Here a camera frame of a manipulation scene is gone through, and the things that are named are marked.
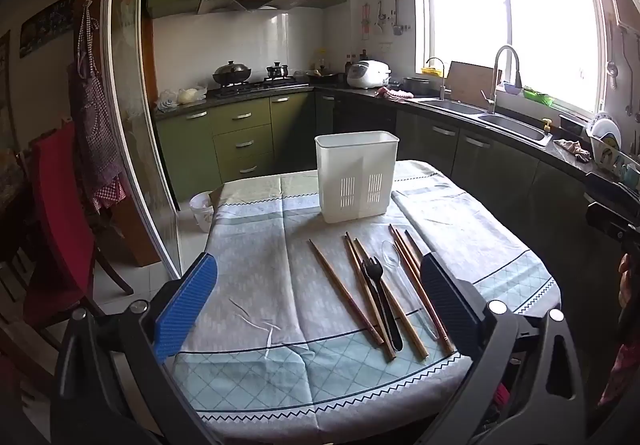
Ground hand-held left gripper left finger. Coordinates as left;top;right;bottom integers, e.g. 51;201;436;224
50;252;221;445

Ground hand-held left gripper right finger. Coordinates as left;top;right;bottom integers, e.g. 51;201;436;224
420;252;586;445

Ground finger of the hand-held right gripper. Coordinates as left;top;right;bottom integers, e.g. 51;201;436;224
586;202;640;247
584;171;640;202

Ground black plastic fork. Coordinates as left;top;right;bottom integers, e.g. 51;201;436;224
361;256;404;352

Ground clear plastic spoon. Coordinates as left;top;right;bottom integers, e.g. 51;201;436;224
381;240;438;340

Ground white slotted utensil holder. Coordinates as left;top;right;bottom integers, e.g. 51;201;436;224
314;130;400;224

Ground hanging kitchen utensils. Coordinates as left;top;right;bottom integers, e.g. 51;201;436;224
360;0;413;39

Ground person's right hand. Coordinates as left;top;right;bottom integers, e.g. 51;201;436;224
618;252;640;326

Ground dish rack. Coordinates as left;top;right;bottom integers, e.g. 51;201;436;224
585;125;640;187

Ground brown rag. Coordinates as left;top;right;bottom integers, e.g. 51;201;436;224
554;139;592;162

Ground white plate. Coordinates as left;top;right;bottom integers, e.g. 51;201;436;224
591;112;622;151

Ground black tray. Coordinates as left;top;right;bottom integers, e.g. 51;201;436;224
559;114;588;138

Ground pale patterned tablecloth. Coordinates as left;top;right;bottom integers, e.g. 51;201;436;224
167;159;563;445

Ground white waste bin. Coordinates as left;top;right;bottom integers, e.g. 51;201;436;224
189;192;217;233

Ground green plastic container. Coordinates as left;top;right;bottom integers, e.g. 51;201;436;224
522;86;555;107

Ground hanging steel ladles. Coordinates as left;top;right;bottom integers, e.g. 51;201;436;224
606;19;640;122

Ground steel double sink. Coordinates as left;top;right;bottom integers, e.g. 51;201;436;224
417;98;553;147

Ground dark base cabinets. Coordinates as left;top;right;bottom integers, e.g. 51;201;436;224
315;92;626;326

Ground person's floral clothing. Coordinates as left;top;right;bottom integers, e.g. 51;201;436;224
597;337;640;408

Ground dark wooden chair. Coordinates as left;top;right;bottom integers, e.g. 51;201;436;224
0;245;66;445

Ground red upholstered chair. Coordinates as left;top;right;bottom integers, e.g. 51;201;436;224
22;120;136;326

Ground wooden cutting board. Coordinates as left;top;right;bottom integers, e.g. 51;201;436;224
445;61;501;102

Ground green base cabinets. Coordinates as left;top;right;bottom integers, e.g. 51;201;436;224
155;92;317;206

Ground glass sliding door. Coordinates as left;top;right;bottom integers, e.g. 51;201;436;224
100;0;183;278

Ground window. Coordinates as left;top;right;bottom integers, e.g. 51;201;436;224
420;0;608;113

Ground small steel faucet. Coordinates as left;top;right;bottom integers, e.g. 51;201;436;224
425;57;452;101

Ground checkered apron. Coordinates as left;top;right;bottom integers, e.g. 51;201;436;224
67;0;128;213

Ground white plastic bags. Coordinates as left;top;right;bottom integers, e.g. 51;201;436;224
157;84;208;109

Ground red dish cloth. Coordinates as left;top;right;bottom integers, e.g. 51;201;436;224
376;86;415;101

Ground gas stove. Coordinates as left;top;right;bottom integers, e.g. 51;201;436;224
212;78;310;97

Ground black lidded wok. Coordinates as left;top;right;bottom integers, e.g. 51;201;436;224
212;60;253;87

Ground white rice cooker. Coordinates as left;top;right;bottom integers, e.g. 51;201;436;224
346;60;392;90

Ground frying pan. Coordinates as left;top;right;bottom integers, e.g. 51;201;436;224
305;68;346;82

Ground framed wall picture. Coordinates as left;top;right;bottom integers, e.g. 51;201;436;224
19;0;76;58

